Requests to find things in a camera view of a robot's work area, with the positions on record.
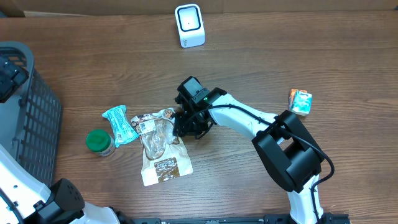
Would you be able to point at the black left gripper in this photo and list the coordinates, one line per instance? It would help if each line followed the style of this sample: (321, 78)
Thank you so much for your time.
(8, 79)

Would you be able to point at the beige snack pouch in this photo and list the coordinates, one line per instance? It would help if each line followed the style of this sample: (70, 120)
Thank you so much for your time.
(165, 156)

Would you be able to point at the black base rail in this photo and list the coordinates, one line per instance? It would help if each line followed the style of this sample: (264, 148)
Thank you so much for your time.
(327, 218)

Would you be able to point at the green lid white jar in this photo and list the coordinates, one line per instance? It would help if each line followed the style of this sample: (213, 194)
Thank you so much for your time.
(100, 142)

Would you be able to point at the light green wipes packet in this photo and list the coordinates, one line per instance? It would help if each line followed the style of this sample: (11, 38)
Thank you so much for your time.
(122, 129)

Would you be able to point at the small orange box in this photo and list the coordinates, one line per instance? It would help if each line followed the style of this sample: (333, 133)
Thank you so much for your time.
(292, 102)

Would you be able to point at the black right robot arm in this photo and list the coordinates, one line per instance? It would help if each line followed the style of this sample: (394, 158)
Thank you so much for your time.
(289, 153)

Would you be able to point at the white barcode scanner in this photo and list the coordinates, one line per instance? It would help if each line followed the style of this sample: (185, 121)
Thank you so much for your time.
(190, 26)

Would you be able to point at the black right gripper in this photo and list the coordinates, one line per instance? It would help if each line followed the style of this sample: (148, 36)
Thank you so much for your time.
(186, 129)

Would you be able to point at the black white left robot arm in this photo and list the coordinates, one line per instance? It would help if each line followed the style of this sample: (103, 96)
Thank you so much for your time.
(24, 199)

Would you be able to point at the grey plastic mesh basket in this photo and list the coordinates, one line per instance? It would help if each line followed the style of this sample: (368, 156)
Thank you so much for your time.
(31, 118)

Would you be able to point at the small teal tissue pack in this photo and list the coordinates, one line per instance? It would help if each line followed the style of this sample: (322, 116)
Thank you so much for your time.
(302, 103)

